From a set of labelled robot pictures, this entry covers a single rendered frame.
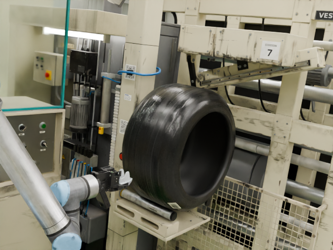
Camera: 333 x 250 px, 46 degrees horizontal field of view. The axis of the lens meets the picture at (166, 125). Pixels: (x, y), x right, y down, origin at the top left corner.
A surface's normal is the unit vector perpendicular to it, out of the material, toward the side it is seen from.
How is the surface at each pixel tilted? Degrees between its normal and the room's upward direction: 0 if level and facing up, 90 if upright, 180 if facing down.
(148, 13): 90
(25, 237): 90
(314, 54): 90
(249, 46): 90
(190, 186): 31
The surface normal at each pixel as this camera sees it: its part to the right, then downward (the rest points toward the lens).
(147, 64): 0.76, 0.22
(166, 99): -0.29, -0.73
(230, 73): -0.65, 0.08
